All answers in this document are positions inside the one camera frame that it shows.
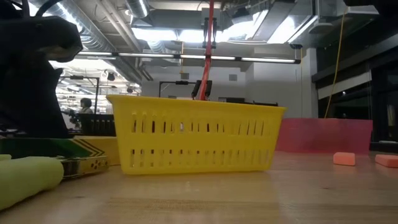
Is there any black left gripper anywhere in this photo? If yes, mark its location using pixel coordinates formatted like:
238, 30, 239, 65
0, 15, 84, 139

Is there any green-handled metal hole punch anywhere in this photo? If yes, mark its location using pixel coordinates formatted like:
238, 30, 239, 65
0, 154, 110, 211

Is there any green yellow crayon box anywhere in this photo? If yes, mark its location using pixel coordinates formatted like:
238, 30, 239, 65
0, 135, 121, 167

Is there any yellow slotted plastic basket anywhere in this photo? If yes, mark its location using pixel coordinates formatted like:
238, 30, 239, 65
106, 94, 287, 175

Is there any pink eraser block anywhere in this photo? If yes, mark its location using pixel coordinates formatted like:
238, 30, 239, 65
333, 151, 356, 167
374, 154, 398, 169

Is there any person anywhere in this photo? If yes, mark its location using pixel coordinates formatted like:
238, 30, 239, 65
78, 97, 95, 114

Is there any black slotted plastic basket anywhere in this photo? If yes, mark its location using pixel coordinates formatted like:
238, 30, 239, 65
76, 113, 118, 138

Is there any long overhead light bar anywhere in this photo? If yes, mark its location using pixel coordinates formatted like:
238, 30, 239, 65
76, 50, 302, 65

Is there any black clamp with short legs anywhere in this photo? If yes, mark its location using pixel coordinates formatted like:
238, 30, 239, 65
191, 80, 213, 100

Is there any red pole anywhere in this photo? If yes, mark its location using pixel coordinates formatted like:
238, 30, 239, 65
198, 0, 216, 101

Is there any black clamp with long legs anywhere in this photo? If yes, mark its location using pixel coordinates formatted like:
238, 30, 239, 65
202, 17, 218, 50

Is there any black background equipment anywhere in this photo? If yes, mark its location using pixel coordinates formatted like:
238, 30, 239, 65
218, 96, 279, 108

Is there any pink plastic bin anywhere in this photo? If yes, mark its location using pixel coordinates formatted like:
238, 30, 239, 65
275, 118, 374, 155

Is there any tall black rig frame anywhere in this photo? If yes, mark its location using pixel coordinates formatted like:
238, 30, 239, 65
57, 75, 101, 114

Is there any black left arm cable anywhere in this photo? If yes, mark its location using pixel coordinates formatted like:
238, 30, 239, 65
20, 0, 65, 18

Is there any low black rig frame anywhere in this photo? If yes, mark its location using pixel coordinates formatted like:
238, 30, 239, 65
159, 80, 198, 99

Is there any yellow hanging cable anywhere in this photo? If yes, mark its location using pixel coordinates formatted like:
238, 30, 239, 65
324, 12, 346, 119

